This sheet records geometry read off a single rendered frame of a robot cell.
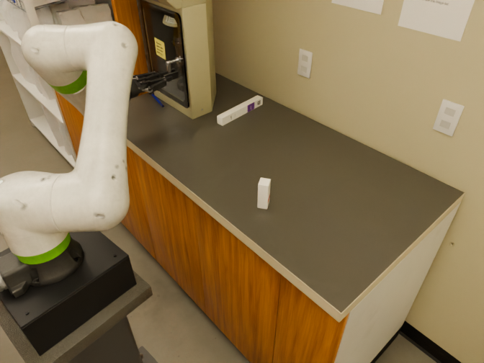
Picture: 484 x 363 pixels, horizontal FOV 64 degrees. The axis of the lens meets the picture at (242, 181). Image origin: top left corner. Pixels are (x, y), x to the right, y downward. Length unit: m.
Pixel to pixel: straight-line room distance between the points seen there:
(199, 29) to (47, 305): 1.14
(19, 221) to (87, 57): 0.41
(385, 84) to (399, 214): 0.49
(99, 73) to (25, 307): 0.55
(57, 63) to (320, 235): 0.86
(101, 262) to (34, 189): 0.26
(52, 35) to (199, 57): 0.74
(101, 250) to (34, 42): 0.53
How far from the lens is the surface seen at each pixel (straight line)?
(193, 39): 1.64
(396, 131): 1.59
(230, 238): 1.35
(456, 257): 1.75
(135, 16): 1.92
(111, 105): 0.94
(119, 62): 1.00
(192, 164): 1.48
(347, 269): 1.14
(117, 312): 1.08
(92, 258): 1.05
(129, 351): 1.36
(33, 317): 0.99
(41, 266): 1.01
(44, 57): 1.10
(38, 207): 0.89
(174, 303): 2.20
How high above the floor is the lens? 1.81
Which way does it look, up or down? 39 degrees down
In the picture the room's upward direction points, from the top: straight up
